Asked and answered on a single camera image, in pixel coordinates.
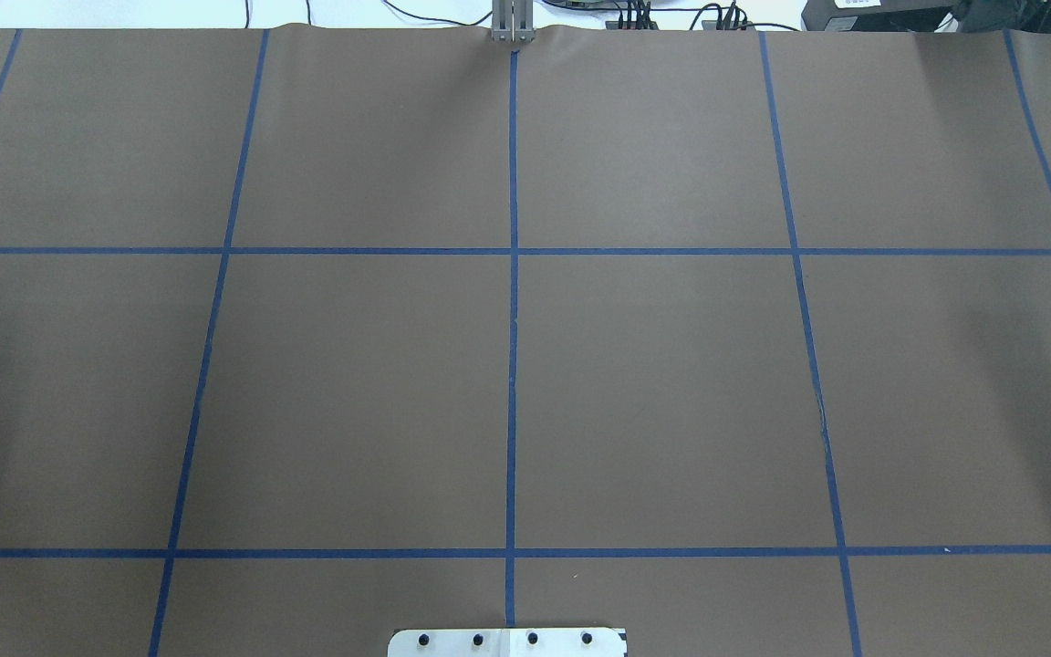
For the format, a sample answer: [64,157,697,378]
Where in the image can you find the white camera pillar with base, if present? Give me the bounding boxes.
[387,627,628,656]

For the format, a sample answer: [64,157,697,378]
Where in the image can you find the aluminium frame post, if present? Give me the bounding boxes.
[489,0,536,45]

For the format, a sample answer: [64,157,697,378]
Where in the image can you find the black box with label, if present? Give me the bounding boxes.
[801,1,959,33]

